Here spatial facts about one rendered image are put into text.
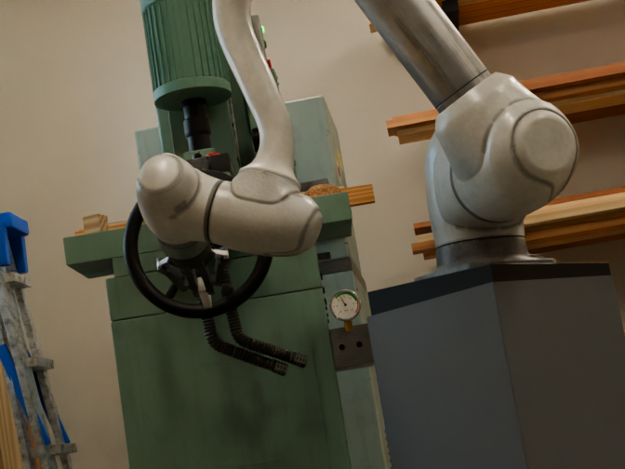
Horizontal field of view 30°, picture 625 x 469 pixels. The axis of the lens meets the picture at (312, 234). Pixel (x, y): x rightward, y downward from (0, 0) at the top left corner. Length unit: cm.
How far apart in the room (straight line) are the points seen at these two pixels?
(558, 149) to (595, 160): 320
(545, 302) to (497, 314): 11
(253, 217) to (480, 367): 42
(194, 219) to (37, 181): 343
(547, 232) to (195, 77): 208
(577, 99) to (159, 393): 258
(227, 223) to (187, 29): 91
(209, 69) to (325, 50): 249
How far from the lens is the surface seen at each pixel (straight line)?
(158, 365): 241
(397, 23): 182
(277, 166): 182
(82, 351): 505
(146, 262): 243
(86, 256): 246
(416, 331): 192
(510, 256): 195
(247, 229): 179
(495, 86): 180
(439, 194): 196
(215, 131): 273
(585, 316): 195
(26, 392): 323
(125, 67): 523
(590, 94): 458
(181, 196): 179
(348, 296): 233
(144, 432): 240
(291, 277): 240
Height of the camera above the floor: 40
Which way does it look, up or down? 10 degrees up
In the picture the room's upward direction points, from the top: 9 degrees counter-clockwise
